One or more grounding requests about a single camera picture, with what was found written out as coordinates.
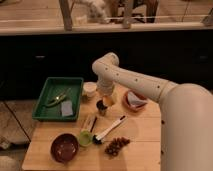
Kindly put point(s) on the dark red bowl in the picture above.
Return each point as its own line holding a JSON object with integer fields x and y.
{"x": 64, "y": 148}

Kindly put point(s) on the green scissors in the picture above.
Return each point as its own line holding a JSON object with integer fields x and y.
{"x": 59, "y": 98}

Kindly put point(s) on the wooden block with black stick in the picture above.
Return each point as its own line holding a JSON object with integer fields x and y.
{"x": 89, "y": 123}

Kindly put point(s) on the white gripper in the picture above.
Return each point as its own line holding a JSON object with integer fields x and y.
{"x": 105, "y": 88}

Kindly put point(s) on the pile of brown nuts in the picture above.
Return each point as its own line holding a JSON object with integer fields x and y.
{"x": 114, "y": 147}

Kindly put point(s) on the small green cup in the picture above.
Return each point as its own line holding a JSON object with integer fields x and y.
{"x": 85, "y": 138}

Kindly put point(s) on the white plastic cup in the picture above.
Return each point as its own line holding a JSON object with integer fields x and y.
{"x": 89, "y": 89}

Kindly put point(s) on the small metal cup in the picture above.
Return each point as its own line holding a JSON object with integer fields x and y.
{"x": 102, "y": 109}

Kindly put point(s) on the blue-grey cloth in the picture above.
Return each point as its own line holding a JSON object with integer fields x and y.
{"x": 134, "y": 100}

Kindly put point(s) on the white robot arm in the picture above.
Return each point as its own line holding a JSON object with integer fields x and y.
{"x": 186, "y": 114}

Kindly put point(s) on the terracotta bowl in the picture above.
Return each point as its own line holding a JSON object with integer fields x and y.
{"x": 128, "y": 106}

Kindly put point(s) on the grey sponge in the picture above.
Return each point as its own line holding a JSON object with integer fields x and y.
{"x": 66, "y": 108}

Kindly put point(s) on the green plastic tray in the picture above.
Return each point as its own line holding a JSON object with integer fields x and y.
{"x": 53, "y": 86}

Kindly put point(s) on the orange apple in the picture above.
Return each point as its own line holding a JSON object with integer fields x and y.
{"x": 109, "y": 101}

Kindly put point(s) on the white handled brush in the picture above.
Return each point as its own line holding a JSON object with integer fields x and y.
{"x": 97, "y": 138}

